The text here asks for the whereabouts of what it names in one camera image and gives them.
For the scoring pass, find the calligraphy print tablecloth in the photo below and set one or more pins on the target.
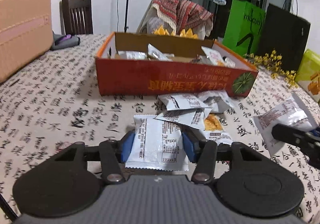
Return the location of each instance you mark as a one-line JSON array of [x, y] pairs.
[[54, 102]]

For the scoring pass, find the dark wooden chair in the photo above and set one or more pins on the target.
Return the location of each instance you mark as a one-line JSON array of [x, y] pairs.
[[77, 17]]

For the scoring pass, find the yellow green snack box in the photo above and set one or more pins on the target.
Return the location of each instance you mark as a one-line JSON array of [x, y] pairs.
[[308, 74]]

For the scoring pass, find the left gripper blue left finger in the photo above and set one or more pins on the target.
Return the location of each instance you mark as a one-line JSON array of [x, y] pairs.
[[125, 146]]

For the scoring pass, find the white snack packet in box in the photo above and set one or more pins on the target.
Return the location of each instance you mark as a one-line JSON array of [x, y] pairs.
[[152, 54]]

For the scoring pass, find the orange white packet in box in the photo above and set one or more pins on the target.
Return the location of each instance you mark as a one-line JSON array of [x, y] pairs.
[[217, 59]]

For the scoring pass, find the yellow sunflower decoration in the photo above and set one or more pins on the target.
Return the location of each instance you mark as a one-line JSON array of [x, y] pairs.
[[184, 33]]

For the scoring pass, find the red patterned woven cloth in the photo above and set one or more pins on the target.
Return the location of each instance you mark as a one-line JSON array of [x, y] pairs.
[[176, 15]]

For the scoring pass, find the black paper shopping bag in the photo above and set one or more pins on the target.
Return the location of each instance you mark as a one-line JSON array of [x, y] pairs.
[[285, 33]]

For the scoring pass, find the green paper shopping bag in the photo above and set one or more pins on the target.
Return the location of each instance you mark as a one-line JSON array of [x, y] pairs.
[[244, 27]]

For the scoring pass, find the red orange cardboard box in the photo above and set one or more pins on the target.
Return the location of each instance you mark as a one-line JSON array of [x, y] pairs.
[[118, 76]]

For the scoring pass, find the pink hard case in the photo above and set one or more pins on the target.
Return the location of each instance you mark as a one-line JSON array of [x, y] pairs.
[[26, 33]]

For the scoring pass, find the yellow flower branch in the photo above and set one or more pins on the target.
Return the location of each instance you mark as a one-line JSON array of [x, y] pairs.
[[273, 64]]

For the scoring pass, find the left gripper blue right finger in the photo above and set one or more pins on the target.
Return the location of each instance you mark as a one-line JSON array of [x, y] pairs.
[[191, 146]]

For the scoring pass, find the grey purple folded cloth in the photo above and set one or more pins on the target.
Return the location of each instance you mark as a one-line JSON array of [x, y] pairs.
[[64, 41]]

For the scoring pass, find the orange white snack packet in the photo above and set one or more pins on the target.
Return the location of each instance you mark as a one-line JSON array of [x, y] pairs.
[[214, 131]]

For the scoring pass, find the white snack packet on table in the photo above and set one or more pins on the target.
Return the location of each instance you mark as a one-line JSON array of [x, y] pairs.
[[193, 118], [174, 102]]

